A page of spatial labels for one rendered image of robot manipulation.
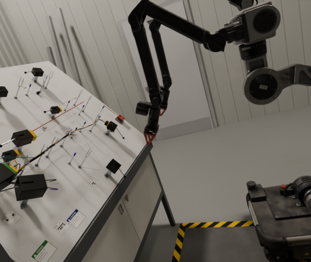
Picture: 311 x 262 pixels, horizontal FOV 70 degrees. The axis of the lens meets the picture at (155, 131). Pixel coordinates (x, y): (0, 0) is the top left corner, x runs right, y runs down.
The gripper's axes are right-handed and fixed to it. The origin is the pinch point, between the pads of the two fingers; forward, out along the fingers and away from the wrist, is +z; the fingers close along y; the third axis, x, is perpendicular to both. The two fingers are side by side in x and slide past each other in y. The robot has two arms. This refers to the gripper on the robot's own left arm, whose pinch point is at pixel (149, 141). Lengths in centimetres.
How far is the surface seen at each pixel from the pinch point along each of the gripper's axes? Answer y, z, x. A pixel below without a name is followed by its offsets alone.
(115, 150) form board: -12.5, 18.1, -22.6
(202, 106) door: -268, 40, 44
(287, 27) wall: -273, -101, 134
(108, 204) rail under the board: 25.7, 27.4, -11.5
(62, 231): 50, 25, -22
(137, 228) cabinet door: 5, 60, 3
